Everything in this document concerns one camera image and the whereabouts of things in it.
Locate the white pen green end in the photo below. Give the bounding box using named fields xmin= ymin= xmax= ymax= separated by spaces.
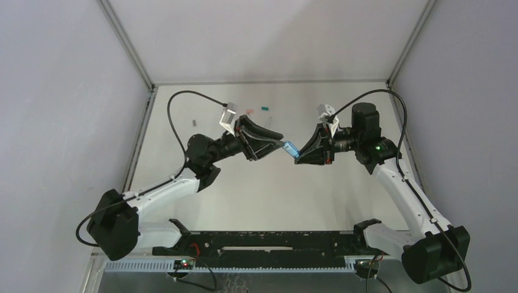
xmin=265 ymin=117 xmax=272 ymax=129

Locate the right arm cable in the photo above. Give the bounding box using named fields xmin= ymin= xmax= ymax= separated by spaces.
xmin=330 ymin=89 xmax=473 ymax=293

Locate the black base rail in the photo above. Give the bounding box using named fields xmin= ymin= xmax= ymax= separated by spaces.
xmin=151 ymin=226 xmax=381 ymax=270

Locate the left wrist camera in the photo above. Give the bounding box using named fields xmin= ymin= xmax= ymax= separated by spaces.
xmin=219 ymin=103 xmax=238 ymax=136

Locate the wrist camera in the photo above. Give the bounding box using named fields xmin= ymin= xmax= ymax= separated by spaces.
xmin=219 ymin=103 xmax=238 ymax=136
xmin=317 ymin=104 xmax=339 ymax=138

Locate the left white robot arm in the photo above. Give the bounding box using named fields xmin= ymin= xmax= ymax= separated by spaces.
xmin=86 ymin=115 xmax=283 ymax=261

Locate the light blue correction tape pen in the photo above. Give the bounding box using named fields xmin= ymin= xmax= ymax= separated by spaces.
xmin=282 ymin=141 xmax=300 ymax=159

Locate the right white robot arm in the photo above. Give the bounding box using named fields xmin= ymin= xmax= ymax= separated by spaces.
xmin=294 ymin=103 xmax=470 ymax=284

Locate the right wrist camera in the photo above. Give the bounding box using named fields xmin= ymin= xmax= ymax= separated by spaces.
xmin=317 ymin=104 xmax=339 ymax=138

